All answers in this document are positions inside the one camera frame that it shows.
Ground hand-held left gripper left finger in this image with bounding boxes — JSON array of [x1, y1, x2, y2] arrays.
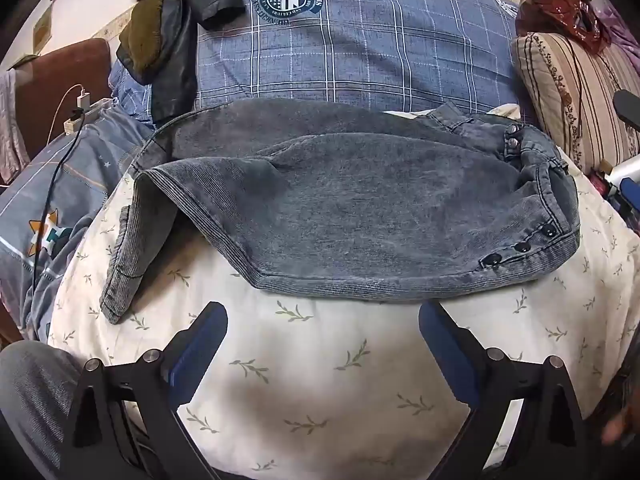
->
[[62, 301, 231, 480]]

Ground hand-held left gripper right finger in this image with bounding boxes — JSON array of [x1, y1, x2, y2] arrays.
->
[[418, 301, 596, 480]]

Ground grey denim pants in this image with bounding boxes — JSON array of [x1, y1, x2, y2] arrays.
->
[[99, 99, 582, 325]]

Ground white leaf-print blanket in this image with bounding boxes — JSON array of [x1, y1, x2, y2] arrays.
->
[[47, 102, 640, 476]]

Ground person's grey trouser leg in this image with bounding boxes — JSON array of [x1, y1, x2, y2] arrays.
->
[[0, 340, 126, 480]]

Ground blue star-print duvet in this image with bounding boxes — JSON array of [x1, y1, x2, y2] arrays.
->
[[0, 105, 156, 341]]

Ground white tube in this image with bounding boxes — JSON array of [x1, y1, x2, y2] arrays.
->
[[602, 152, 640, 196]]

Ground white power strip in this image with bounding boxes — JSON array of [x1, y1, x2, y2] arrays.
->
[[64, 99, 115, 133]]

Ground striped floral pillow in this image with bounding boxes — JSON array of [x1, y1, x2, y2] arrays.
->
[[515, 32, 640, 176]]

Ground black jacket with fur collar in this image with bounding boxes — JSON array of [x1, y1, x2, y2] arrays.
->
[[116, 0, 331, 123]]

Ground pink cloth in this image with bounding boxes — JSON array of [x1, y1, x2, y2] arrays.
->
[[0, 70, 31, 186]]

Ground brown headboard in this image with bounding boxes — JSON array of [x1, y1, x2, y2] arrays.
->
[[14, 37, 112, 161]]

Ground dark rounded object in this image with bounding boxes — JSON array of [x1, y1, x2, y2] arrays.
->
[[614, 89, 640, 126]]

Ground blue plaid quilt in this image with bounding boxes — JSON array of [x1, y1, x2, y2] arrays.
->
[[107, 0, 531, 126]]

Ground purple cloth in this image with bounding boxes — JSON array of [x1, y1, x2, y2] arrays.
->
[[597, 0, 640, 63]]

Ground red plastic bag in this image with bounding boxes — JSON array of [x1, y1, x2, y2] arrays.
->
[[515, 0, 613, 53]]

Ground black cable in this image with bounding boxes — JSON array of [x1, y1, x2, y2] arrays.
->
[[27, 105, 87, 311]]

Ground yellow wall label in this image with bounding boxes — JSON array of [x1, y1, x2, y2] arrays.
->
[[32, 10, 53, 53]]

